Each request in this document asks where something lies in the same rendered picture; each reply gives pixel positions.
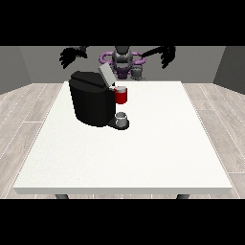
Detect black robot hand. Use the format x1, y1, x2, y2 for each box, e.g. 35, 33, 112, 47
159, 46, 177, 70
58, 46, 81, 70

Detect black coffee machine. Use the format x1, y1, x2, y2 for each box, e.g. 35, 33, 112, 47
68, 70, 130, 130

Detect small grey cup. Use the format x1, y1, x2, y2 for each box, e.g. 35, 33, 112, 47
114, 111, 129, 128

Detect small grey coffee pod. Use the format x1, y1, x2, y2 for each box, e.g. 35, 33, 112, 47
130, 65, 144, 81

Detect red pod holder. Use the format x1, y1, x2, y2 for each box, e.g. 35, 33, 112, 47
113, 85, 129, 105

